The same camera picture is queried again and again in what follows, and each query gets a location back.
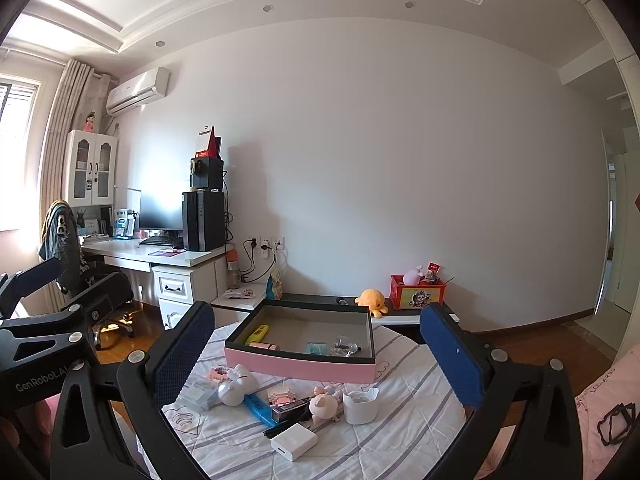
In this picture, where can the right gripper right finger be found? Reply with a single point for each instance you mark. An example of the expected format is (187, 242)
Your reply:
(546, 442)

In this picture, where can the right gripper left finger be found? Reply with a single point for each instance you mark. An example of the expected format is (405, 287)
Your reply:
(87, 442)

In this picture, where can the clear plastic case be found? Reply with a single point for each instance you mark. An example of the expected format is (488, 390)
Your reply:
(200, 394)

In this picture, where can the white round plush toy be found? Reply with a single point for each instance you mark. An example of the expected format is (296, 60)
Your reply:
(240, 383)

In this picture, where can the white plug-in device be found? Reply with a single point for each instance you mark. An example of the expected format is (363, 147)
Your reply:
(361, 407)

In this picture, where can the blue rectangular case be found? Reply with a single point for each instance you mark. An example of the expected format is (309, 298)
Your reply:
(261, 410)

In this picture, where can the black folding tool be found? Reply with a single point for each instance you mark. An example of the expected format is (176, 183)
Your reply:
(303, 416)

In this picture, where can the white pink brick figure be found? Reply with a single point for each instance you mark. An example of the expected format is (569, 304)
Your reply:
(280, 395)

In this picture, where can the white square box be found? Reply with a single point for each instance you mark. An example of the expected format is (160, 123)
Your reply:
(294, 442)

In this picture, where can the rose gold round tin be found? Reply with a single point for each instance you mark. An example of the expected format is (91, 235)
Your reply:
(264, 346)

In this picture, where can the dark blue gold-edged box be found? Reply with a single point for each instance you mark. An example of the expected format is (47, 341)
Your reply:
(289, 410)

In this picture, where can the pink pig figurine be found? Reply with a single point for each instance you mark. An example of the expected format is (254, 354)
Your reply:
(325, 404)

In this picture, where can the pink brick comb figure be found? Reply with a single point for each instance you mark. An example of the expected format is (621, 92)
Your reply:
(218, 375)

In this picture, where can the teal brush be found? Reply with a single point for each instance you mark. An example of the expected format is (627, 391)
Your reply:
(317, 348)

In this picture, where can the pink pillow with writing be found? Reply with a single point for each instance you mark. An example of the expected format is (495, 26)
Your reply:
(608, 416)

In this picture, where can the black office chair with jacket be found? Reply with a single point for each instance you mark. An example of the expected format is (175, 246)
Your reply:
(60, 240)

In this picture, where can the low black white bench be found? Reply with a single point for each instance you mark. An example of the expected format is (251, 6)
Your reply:
(227, 311)

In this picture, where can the striped white bed cover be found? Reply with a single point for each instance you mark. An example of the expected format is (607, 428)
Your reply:
(418, 417)

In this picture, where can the white desk with drawers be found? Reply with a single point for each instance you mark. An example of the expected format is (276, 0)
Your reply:
(169, 279)

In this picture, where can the red cartoon storage box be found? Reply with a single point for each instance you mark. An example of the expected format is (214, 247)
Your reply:
(407, 297)

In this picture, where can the computer monitor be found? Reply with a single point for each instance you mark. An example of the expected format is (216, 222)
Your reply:
(161, 211)

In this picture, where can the orange plush toy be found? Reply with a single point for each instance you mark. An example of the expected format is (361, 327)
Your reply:
(374, 301)

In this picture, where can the white glass-door cabinet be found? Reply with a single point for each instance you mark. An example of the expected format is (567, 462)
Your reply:
(89, 175)

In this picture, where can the black computer tower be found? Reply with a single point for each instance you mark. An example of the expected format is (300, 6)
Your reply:
(203, 220)

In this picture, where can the small doll on cabinet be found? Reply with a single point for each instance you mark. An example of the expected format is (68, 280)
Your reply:
(89, 122)

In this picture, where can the pink storage box dark rim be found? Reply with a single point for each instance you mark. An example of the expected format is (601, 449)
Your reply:
(291, 327)

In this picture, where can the black speaker box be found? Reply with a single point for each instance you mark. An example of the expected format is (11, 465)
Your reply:
(206, 173)

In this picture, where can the beige curtain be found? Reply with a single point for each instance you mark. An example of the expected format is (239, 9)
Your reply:
(80, 91)

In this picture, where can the red calendar stand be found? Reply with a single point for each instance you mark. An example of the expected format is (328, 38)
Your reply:
(207, 143)

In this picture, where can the wall power outlets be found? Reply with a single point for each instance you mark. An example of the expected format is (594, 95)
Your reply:
(267, 246)

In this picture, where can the white wall air conditioner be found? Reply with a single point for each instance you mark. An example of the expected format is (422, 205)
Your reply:
(145, 88)

